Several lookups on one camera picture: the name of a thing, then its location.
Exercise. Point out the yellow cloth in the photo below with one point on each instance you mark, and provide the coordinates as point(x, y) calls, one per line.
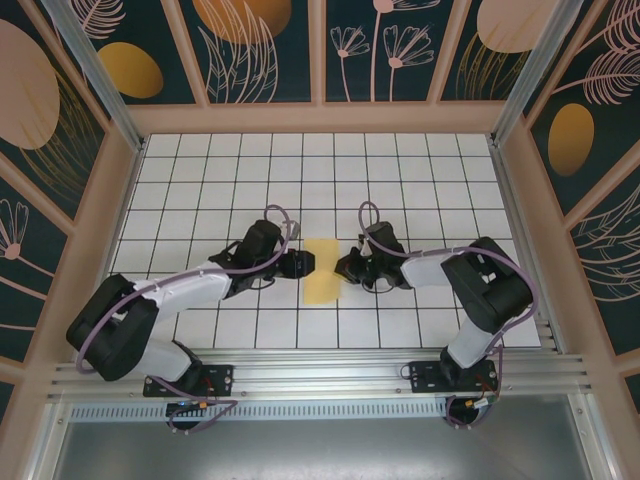
point(321, 290)

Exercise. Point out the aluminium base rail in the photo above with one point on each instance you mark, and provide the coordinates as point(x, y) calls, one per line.
point(320, 372)

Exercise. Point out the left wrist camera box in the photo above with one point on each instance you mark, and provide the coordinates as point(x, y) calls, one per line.
point(296, 231)

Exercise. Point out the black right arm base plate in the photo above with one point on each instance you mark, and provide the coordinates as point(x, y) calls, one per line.
point(425, 380)

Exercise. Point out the aluminium corner post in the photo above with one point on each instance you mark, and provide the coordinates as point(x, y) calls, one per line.
point(95, 75)
point(530, 70)

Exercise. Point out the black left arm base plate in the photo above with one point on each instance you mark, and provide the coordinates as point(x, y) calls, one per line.
point(220, 375)

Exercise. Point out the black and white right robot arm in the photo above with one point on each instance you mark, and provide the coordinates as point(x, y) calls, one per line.
point(490, 290)

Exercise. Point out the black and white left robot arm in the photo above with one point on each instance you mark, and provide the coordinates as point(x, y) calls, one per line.
point(115, 330)

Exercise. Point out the grey metal bottom panel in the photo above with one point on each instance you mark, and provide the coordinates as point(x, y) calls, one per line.
point(320, 450)

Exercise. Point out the aluminium side rail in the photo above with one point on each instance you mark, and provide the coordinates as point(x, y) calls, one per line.
point(515, 215)

